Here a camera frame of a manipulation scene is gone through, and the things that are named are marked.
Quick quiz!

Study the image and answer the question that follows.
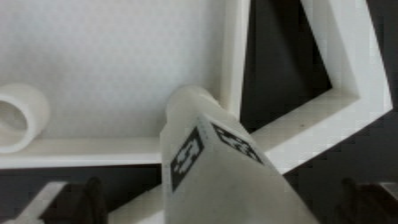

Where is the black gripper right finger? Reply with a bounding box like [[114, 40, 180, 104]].
[[335, 178, 398, 224]]

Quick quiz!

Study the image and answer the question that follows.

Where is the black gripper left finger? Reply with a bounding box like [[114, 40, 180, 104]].
[[11, 176, 111, 224]]

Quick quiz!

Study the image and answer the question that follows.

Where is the white desk top panel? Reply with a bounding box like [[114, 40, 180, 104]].
[[0, 0, 251, 169]]

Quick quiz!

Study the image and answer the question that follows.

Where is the white right barrier block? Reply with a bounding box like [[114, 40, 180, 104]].
[[301, 0, 393, 112]]

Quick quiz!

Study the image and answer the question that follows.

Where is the white front barrier rail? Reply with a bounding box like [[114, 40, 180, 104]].
[[105, 96, 398, 224]]

